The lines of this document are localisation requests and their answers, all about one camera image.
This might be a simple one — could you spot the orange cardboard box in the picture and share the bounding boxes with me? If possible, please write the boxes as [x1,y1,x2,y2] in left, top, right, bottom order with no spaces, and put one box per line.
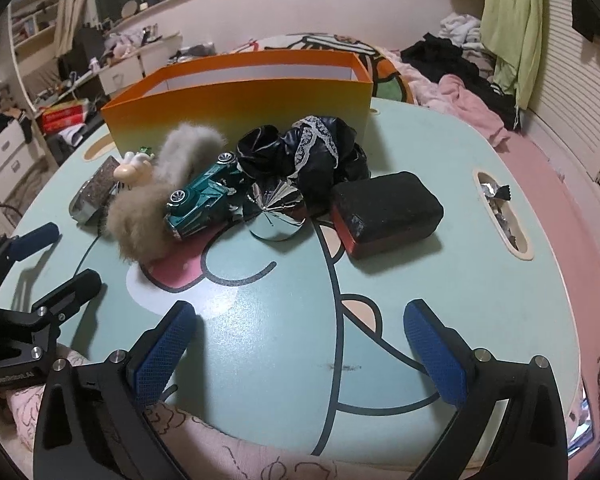
[101,50,373,161]

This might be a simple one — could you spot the black lace scrunchie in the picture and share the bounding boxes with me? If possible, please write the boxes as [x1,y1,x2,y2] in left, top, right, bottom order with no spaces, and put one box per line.
[236,116,373,198]

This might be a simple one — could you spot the pink bed sheet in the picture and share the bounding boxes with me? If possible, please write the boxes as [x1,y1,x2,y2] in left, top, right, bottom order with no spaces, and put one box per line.
[495,132,600,441]

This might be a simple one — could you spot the white side desk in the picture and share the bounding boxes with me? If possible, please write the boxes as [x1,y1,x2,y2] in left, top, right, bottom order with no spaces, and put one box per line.
[100,35,182,97]

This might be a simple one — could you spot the pink garment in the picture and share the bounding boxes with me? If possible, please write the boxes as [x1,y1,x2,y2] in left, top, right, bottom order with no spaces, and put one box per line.
[420,74,511,148]

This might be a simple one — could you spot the hanging green cloth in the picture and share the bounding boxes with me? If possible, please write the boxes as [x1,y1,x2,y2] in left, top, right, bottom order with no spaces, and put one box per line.
[480,0,544,108]

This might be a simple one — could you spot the pile of black clothes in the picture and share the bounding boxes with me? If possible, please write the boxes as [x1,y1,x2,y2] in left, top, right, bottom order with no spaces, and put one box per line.
[400,32,521,131]

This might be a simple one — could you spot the beige curtain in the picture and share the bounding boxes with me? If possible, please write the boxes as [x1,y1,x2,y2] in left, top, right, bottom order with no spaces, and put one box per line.
[55,0,97,56]

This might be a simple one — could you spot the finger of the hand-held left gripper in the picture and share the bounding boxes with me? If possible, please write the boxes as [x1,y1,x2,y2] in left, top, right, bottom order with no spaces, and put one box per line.
[31,268,103,329]
[7,223,61,258]

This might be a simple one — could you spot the crumpled silver foil wrappers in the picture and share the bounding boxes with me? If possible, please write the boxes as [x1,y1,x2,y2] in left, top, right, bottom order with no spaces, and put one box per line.
[480,177,523,250]

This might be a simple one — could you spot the white louvred door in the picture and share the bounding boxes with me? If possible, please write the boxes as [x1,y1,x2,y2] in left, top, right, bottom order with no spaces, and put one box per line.
[522,0,600,197]

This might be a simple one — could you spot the black block with red base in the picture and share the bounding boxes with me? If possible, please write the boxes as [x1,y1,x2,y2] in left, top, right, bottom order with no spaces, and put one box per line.
[329,171,444,261]

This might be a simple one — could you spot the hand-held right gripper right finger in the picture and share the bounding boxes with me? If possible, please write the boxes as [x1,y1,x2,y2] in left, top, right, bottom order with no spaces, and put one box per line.
[403,298,569,480]

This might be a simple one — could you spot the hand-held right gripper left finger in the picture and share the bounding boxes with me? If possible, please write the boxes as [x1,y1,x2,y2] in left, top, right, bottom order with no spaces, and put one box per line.
[32,300,197,480]

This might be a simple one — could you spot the white wall shelf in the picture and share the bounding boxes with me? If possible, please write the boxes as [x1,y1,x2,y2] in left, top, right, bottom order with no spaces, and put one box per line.
[7,0,61,57]

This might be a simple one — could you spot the silver glitter case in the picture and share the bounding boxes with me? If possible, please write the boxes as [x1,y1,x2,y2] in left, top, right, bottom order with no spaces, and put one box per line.
[69,156,121,225]

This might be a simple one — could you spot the beige fluffy pom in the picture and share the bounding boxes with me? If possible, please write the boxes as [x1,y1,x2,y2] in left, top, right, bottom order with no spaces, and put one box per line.
[105,122,228,263]

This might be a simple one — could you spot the white cartoon toy figure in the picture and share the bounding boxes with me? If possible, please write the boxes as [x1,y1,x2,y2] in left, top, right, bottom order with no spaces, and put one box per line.
[114,149,156,191]

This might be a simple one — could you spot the red box on floor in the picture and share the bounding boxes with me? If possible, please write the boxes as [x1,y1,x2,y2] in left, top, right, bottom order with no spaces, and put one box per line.
[40,100,91,133]

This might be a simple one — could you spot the silver pleated foil disc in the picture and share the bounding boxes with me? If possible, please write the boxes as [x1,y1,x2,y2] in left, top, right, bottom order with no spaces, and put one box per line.
[240,180,308,243]

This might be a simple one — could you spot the pile of white clothes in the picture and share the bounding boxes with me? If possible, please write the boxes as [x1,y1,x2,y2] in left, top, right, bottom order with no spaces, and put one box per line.
[439,14,486,52]

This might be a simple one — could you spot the green toy car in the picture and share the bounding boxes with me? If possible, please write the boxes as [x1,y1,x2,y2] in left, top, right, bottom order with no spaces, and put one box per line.
[164,152,253,241]

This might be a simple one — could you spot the white drawer cabinet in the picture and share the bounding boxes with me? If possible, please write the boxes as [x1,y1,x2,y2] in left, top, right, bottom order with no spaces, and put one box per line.
[0,120,31,188]

